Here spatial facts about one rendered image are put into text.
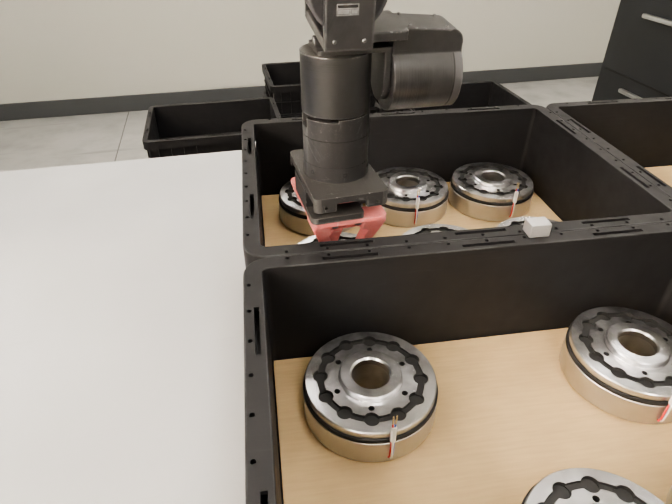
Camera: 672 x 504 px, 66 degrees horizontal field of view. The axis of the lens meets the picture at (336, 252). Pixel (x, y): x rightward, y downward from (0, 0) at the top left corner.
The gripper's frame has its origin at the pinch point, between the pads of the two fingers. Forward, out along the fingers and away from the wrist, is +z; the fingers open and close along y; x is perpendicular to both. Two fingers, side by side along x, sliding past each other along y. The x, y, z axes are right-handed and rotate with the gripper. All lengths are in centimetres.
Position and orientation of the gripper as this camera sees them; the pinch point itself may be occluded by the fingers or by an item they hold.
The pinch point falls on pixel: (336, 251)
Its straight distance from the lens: 52.0
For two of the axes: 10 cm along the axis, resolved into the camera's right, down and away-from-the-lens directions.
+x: -9.6, 1.6, -2.2
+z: 0.0, 8.2, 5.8
